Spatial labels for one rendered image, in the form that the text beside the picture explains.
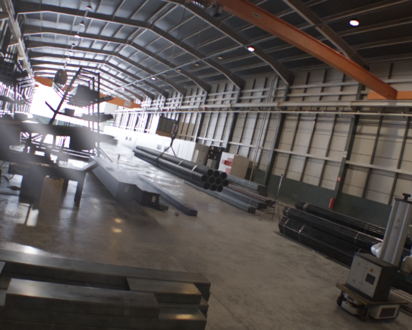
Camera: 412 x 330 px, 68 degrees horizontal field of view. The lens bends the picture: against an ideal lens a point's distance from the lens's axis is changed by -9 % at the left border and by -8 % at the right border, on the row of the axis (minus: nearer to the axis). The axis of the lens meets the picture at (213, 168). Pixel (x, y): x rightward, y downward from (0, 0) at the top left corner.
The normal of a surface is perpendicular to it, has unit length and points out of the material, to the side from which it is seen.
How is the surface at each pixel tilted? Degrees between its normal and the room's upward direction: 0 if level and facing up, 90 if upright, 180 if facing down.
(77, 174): 90
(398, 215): 90
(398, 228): 90
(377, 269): 90
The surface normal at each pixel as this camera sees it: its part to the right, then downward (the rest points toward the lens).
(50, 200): 0.39, 0.13
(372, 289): -0.90, -0.21
